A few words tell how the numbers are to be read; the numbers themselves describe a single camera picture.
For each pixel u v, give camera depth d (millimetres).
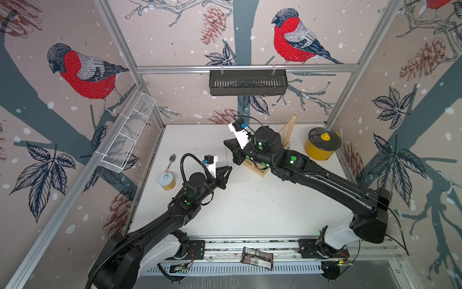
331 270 723
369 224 412
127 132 901
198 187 593
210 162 674
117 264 398
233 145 573
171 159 1031
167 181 892
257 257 710
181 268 707
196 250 731
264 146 470
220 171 708
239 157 563
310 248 732
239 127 525
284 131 856
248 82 1037
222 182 686
